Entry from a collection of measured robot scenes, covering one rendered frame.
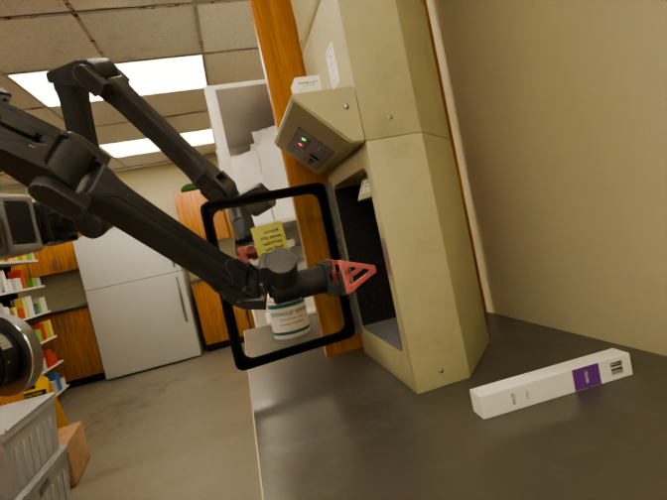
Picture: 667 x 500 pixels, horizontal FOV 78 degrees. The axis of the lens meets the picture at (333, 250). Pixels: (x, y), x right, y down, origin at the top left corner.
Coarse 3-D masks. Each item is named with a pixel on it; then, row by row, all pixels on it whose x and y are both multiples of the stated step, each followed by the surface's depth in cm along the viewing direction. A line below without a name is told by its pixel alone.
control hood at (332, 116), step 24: (312, 96) 71; (336, 96) 72; (288, 120) 81; (312, 120) 74; (336, 120) 72; (360, 120) 74; (288, 144) 95; (336, 144) 78; (360, 144) 76; (312, 168) 101
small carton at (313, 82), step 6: (294, 78) 80; (300, 78) 80; (306, 78) 80; (312, 78) 81; (318, 78) 81; (294, 84) 81; (300, 84) 80; (306, 84) 80; (312, 84) 81; (318, 84) 81; (294, 90) 82; (300, 90) 80; (306, 90) 80; (312, 90) 81
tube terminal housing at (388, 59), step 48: (336, 0) 72; (384, 0) 74; (336, 48) 78; (384, 48) 74; (432, 48) 92; (384, 96) 74; (432, 96) 86; (384, 144) 74; (432, 144) 81; (384, 192) 75; (432, 192) 77; (432, 240) 77; (432, 288) 77; (432, 336) 77; (480, 336) 89; (432, 384) 77
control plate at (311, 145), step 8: (296, 136) 86; (304, 136) 84; (312, 136) 81; (296, 144) 91; (304, 144) 88; (312, 144) 85; (320, 144) 83; (296, 152) 96; (304, 152) 93; (312, 152) 90; (320, 152) 87; (328, 152) 84; (304, 160) 99; (320, 160) 92
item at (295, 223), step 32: (256, 192) 98; (224, 224) 95; (256, 224) 98; (288, 224) 100; (320, 224) 103; (256, 256) 98; (320, 256) 103; (256, 320) 97; (288, 320) 100; (320, 320) 102; (256, 352) 97
